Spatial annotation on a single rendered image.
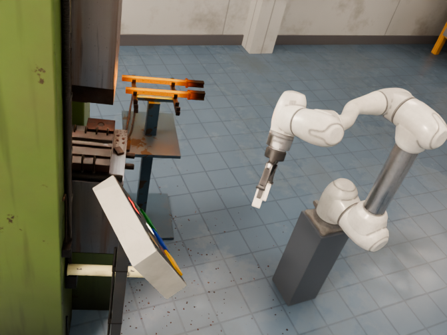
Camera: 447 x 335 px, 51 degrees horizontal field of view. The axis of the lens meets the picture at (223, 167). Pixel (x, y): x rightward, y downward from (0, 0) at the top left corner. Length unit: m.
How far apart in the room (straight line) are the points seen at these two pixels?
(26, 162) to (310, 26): 4.80
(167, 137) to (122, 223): 1.24
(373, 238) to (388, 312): 0.96
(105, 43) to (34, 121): 0.35
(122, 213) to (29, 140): 0.35
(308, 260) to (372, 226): 0.48
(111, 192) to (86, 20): 0.54
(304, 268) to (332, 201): 0.45
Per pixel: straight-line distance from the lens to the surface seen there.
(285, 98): 1.65
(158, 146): 2.55
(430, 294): 3.40
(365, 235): 2.26
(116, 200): 1.50
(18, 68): 1.37
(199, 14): 5.18
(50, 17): 1.28
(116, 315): 1.87
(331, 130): 1.51
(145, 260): 1.36
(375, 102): 1.95
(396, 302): 3.22
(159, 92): 2.49
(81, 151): 1.99
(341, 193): 2.32
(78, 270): 2.01
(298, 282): 2.70
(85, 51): 1.61
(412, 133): 1.96
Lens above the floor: 2.24
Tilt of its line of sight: 39 degrees down
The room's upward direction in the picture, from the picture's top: 15 degrees clockwise
